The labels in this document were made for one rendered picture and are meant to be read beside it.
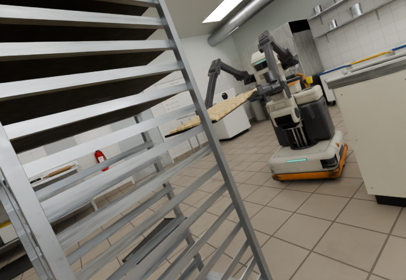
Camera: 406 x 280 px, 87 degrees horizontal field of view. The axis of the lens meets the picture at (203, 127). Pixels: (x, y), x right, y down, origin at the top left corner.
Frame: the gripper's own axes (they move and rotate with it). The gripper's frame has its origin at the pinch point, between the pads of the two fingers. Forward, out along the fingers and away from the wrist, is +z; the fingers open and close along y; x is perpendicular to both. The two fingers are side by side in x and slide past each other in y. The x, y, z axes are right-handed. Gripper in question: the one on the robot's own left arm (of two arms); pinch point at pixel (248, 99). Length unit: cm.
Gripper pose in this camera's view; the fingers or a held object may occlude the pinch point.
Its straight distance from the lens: 129.2
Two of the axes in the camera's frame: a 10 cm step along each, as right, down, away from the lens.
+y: 4.0, 9.0, 1.4
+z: -9.1, 4.1, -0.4
